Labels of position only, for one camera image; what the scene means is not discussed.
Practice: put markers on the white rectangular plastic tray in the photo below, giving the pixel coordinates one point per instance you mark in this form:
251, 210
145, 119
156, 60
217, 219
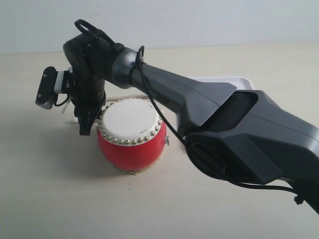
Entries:
245, 82

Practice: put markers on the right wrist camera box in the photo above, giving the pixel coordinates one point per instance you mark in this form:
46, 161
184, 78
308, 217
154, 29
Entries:
52, 84

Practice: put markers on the small red drum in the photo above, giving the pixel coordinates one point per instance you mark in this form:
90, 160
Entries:
131, 134

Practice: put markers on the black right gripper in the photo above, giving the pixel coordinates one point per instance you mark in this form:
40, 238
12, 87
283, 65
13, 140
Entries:
88, 96

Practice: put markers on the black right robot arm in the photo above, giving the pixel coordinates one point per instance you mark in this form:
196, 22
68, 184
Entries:
239, 136

